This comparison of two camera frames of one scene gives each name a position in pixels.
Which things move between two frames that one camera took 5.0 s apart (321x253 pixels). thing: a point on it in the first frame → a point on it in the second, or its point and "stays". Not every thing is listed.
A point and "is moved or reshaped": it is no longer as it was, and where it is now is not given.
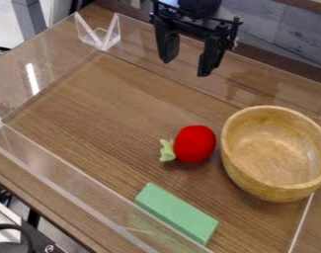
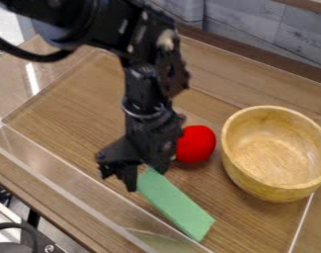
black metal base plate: x=34 y=241 stays
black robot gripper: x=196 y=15 → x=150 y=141
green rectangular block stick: x=177 y=213 is moved or reshaped
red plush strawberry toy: x=193 y=144 stays
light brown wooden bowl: x=275 y=152 stays
